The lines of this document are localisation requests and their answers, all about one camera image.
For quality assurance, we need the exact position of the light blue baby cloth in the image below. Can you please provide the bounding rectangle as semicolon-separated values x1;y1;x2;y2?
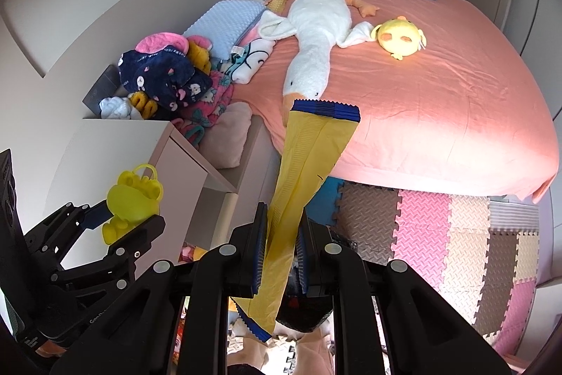
99;97;142;120

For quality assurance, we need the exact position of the white goose plush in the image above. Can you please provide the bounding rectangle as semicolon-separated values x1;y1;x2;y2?
258;0;379;123

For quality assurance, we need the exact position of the pink blanket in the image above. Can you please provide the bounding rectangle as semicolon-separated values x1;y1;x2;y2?
135;32;189;54

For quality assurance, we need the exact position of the yellow frog toy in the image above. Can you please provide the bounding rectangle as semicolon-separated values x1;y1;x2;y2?
102;164;164;246

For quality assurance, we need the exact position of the pink bed sheet mattress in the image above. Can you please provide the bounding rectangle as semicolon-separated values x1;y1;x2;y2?
232;0;561;205

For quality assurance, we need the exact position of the colourful foam floor mat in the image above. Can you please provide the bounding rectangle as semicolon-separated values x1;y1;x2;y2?
306;178;539;355

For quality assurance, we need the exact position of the black wall switch panel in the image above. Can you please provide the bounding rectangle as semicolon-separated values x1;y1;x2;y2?
82;65;121;118

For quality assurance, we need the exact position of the white cartoon cloth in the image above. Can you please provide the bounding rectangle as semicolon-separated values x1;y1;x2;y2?
219;38;276;85

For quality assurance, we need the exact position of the yellow chick plush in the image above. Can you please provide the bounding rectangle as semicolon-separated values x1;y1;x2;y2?
371;15;428;61

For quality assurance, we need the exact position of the pink fluffy cushion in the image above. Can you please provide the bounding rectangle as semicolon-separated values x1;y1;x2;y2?
199;102;253;169

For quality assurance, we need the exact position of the left hand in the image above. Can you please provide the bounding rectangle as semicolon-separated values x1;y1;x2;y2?
35;340;67;358

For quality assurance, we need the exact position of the light blue blanket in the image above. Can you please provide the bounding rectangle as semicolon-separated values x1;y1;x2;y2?
183;0;266;61

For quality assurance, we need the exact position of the navy bunny blanket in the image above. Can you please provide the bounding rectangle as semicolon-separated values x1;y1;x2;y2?
118;46;213;112

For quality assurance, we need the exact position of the black trash bin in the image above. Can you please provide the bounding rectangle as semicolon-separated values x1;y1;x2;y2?
276;218;357;333

